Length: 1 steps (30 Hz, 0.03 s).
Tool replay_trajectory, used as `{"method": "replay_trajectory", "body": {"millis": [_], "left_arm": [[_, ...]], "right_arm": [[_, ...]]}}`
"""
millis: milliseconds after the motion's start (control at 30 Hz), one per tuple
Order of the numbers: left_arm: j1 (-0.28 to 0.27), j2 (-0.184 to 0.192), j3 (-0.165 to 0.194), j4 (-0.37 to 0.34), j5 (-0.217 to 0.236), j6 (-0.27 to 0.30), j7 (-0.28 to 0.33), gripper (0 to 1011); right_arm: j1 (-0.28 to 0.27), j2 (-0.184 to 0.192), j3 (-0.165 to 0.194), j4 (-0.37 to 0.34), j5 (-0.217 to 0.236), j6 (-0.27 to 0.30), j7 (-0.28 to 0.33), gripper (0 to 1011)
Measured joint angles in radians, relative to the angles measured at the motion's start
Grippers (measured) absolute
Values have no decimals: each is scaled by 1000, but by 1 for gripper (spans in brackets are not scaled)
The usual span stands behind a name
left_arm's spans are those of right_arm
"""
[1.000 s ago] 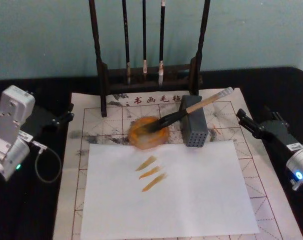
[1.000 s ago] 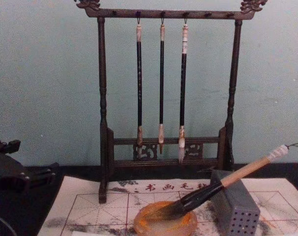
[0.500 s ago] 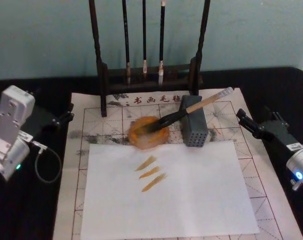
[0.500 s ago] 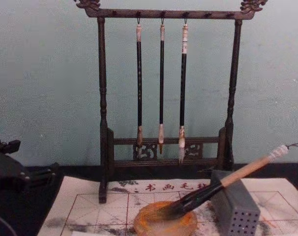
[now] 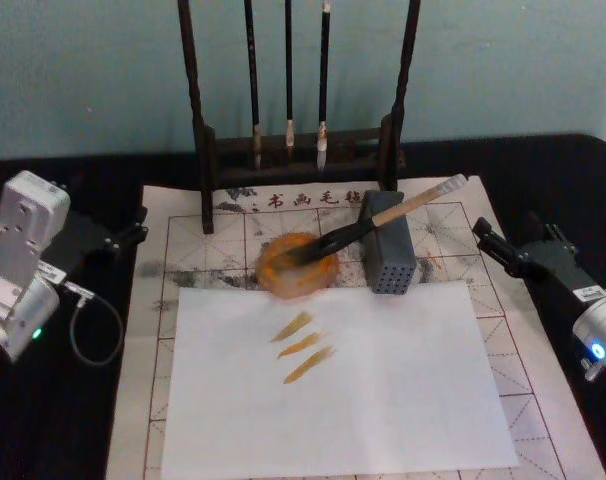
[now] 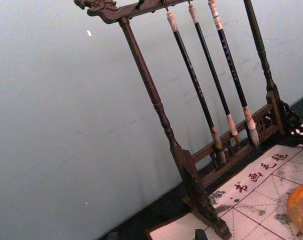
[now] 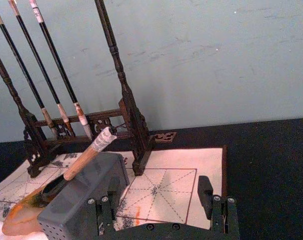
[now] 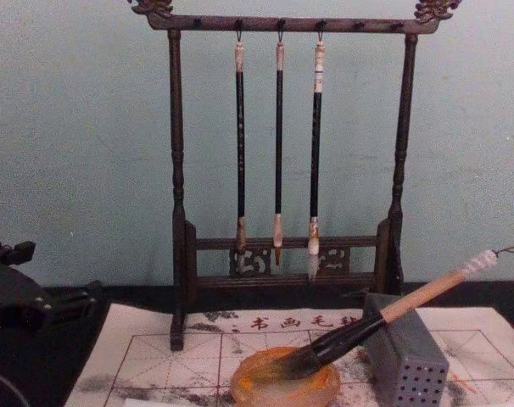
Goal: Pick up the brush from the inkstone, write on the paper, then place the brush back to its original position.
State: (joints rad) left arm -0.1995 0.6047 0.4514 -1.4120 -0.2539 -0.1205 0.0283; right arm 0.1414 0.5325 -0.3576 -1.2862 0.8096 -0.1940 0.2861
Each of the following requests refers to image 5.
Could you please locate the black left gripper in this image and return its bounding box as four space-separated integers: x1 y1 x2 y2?
41 205 150 282

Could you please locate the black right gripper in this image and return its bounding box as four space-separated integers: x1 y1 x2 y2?
471 211 606 307

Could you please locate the black table cloth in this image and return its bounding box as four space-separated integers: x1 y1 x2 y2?
0 130 606 480

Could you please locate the dark wooden brush rack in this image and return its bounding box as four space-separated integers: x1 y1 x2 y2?
176 0 423 235

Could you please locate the grey perforated block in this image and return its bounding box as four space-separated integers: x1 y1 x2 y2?
358 189 417 297

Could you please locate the calligraphy felt mat with grid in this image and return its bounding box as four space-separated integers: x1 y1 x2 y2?
105 173 606 480

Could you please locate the round dish with orange paint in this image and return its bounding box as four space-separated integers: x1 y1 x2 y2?
256 231 342 302

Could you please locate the hanging brush with brown tip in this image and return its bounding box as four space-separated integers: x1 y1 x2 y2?
242 0 265 172

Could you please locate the thin hanging brush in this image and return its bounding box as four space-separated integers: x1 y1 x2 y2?
282 0 298 166

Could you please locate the white paper sheet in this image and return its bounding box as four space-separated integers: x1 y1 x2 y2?
160 279 521 480

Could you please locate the hanging brush with white tip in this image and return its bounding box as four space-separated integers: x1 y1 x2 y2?
315 0 333 174

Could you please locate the thin dark wrist cable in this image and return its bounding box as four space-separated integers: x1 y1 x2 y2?
61 281 125 367

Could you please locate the bamboo-handled brush with black bristles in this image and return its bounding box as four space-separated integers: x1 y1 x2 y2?
269 174 470 267

